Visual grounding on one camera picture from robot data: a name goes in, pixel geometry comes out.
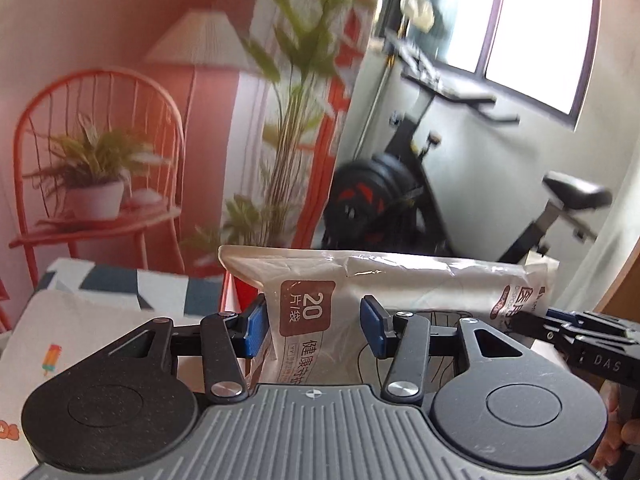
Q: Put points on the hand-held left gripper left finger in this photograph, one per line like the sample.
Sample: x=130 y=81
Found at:
x=255 y=331

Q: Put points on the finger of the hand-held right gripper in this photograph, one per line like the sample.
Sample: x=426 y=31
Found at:
x=542 y=332
x=592 y=321

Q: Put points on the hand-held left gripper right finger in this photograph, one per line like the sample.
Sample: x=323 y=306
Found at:
x=372 y=326

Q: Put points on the red cardboard box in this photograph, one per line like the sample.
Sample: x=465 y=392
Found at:
x=232 y=292

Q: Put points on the white face mask packet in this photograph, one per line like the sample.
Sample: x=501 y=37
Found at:
x=320 y=345

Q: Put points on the person's right hand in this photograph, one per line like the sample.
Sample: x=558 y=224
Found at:
x=614 y=436

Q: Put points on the brown wooden door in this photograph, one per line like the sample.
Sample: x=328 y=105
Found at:
x=622 y=280

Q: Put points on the black exercise bike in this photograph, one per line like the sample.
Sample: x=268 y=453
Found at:
x=400 y=195

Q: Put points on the geometric patterned pillow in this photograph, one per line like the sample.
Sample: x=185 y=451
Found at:
x=130 y=280

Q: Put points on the white printed blanket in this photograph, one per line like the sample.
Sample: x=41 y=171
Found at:
x=65 y=340

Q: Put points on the metal phone holder stand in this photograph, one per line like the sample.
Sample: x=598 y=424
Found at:
x=395 y=55

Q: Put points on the dark framed window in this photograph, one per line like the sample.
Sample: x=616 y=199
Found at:
x=530 y=25

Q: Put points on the white cloth cover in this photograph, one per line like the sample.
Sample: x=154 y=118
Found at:
x=419 y=9

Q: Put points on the wall poster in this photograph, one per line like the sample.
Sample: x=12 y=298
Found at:
x=125 y=60

